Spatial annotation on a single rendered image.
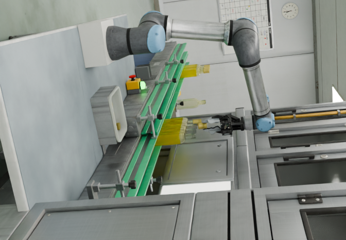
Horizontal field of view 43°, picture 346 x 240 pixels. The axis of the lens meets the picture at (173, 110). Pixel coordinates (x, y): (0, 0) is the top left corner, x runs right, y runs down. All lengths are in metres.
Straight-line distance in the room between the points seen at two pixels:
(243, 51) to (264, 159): 0.63
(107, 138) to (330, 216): 1.10
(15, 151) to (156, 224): 0.46
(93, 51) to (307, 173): 1.10
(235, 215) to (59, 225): 0.48
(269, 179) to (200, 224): 1.00
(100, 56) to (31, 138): 0.61
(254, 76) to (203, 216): 0.94
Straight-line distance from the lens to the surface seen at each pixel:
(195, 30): 2.01
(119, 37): 1.91
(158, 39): 1.89
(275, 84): 8.33
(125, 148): 2.06
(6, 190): 2.47
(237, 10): 7.98
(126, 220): 1.24
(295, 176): 2.13
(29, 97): 1.44
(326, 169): 2.19
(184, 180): 2.07
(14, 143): 1.34
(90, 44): 1.90
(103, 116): 1.94
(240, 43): 1.92
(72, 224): 1.28
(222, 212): 1.18
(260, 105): 2.05
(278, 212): 1.20
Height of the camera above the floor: 1.40
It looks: 9 degrees down
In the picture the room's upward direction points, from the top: 84 degrees clockwise
